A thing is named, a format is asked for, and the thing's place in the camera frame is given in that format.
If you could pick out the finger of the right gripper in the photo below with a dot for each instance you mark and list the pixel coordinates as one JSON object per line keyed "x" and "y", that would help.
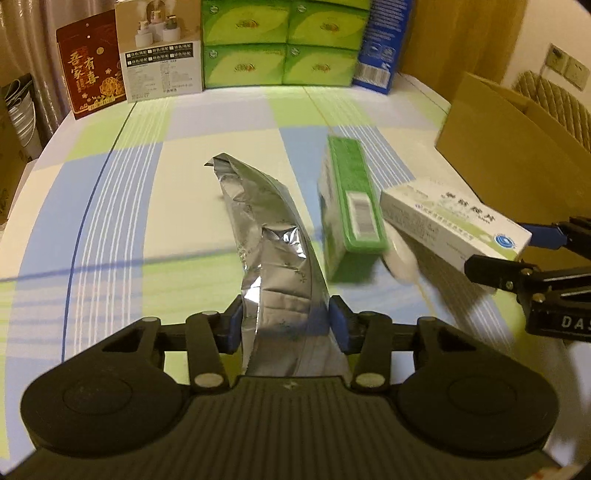
{"x": 573, "y": 235}
{"x": 517, "y": 277}

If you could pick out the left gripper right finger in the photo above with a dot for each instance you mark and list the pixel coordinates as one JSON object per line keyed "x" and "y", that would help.
{"x": 369, "y": 335}

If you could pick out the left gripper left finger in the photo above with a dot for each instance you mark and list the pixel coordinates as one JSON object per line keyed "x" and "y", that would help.
{"x": 208, "y": 334}

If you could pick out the silver foil bag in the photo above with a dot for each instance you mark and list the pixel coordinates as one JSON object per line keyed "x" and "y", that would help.
{"x": 285, "y": 319}

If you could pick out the beige rice spoon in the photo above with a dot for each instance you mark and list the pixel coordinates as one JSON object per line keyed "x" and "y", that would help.
{"x": 399, "y": 258}

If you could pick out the white medicine box blue logo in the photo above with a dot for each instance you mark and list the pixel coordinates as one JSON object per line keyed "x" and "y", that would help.
{"x": 451, "y": 224}

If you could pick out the green white medicine box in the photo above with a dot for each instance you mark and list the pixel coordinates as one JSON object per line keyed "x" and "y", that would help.
{"x": 353, "y": 233}

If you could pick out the brown cardboard box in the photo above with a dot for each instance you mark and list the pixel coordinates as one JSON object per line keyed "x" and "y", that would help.
{"x": 517, "y": 158}

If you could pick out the quilted chair back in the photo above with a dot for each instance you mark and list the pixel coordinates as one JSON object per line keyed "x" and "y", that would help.
{"x": 559, "y": 103}

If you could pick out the checked tablecloth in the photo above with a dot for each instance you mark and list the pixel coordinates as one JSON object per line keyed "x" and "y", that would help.
{"x": 121, "y": 216}

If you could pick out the wooden door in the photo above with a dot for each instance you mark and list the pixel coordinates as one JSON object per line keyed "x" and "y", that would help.
{"x": 447, "y": 38}

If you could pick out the brown cardboard boxes pile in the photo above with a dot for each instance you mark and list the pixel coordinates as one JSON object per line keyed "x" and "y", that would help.
{"x": 18, "y": 129}

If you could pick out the blue milk carton box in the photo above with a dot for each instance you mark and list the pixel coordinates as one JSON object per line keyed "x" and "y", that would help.
{"x": 382, "y": 44}

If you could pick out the white humidifier box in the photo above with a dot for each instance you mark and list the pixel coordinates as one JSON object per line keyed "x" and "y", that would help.
{"x": 160, "y": 48}

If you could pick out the green tissue box stack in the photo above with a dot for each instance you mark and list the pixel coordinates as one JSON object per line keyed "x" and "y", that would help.
{"x": 269, "y": 43}

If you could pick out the red gift box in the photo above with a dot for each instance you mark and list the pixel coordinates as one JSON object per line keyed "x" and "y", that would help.
{"x": 90, "y": 63}

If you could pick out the pink curtain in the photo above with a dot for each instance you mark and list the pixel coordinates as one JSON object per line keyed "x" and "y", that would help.
{"x": 29, "y": 46}

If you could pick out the wall socket pair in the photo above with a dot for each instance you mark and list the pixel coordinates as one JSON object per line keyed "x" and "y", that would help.
{"x": 571, "y": 69}

